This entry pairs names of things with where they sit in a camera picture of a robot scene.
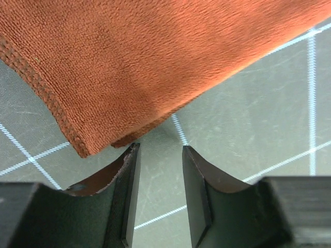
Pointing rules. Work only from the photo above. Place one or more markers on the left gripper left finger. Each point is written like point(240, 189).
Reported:
point(98, 211)

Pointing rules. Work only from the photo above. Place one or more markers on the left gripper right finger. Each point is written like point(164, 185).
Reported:
point(285, 211)

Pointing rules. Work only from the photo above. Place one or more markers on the brown towel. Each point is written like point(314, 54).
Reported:
point(110, 71)

